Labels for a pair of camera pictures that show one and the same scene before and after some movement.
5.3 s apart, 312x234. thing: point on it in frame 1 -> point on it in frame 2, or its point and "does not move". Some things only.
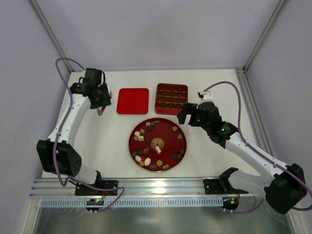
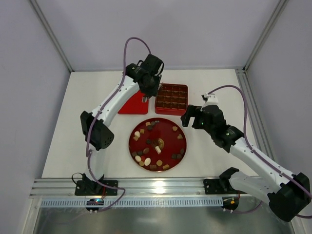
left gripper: x=103 y=98 -> x=151 y=89
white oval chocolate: x=147 y=161 does not move
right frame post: x=281 y=6 does not move
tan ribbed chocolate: x=165 y=167 does not move
